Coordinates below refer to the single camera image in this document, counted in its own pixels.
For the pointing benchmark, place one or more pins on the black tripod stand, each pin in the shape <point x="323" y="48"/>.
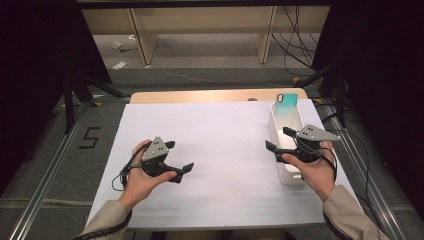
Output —
<point x="68" y="106"/>
<point x="340" y="100"/>

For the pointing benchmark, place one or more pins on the black curtain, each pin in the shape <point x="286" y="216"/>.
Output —
<point x="33" y="50"/>
<point x="383" y="66"/>

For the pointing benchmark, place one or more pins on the long wooden desk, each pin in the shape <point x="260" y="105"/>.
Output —
<point x="200" y="20"/>

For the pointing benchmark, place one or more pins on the person's right hand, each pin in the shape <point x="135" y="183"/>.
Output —
<point x="316" y="176"/>

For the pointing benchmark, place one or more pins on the white paper scrap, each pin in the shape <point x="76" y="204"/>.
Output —
<point x="120" y="65"/>
<point x="117" y="45"/>

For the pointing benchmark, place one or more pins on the white plastic container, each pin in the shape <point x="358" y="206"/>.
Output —
<point x="288" y="175"/>

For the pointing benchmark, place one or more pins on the aluminium floor rail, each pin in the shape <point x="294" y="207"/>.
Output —
<point x="380" y="200"/>
<point x="44" y="180"/>

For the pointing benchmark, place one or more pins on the white paper sheet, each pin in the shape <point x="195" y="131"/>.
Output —
<point x="216" y="150"/>

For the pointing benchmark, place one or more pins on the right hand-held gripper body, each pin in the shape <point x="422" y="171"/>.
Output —
<point x="313" y="133"/>

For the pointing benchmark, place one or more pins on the person's left hand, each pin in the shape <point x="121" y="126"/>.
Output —
<point x="140" y="183"/>

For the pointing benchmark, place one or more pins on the iridescent phone case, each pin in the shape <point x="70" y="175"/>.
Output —
<point x="286" y="103"/>

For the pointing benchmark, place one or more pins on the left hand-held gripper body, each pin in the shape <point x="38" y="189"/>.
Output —
<point x="156" y="150"/>

